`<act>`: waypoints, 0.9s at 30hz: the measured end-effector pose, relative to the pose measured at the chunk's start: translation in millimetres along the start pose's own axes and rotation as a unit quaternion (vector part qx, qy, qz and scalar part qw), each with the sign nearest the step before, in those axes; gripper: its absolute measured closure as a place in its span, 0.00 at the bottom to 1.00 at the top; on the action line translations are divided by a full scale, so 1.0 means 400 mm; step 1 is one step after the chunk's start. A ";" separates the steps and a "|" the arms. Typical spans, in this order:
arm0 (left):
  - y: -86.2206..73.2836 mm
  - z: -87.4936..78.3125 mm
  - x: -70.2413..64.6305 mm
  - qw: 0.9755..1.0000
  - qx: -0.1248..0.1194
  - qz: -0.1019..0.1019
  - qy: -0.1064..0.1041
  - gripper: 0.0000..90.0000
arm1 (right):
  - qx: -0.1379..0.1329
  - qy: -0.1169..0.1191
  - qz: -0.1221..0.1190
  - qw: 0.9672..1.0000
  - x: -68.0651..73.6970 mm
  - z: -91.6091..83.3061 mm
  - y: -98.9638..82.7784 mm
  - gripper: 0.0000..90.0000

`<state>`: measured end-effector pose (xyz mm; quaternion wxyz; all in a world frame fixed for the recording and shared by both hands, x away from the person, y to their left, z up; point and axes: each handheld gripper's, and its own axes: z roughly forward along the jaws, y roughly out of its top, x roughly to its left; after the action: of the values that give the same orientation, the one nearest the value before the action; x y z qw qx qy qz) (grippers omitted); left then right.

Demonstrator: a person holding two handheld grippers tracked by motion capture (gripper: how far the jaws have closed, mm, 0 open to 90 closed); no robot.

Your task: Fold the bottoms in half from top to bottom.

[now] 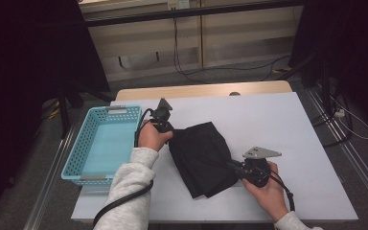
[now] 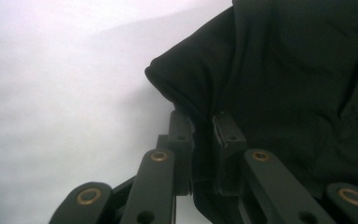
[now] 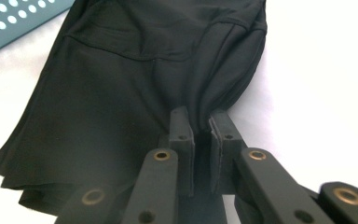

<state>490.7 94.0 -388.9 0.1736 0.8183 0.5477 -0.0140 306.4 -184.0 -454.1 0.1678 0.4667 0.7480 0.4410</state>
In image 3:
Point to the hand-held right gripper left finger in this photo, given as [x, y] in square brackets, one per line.
[181, 133]

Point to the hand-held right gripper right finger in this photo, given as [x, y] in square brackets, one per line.
[225, 140]

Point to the black shorts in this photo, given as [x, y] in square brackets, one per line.
[105, 93]

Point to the light blue plastic basket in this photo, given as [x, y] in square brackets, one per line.
[12, 34]

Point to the white table cover sheet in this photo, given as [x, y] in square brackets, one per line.
[323, 77]

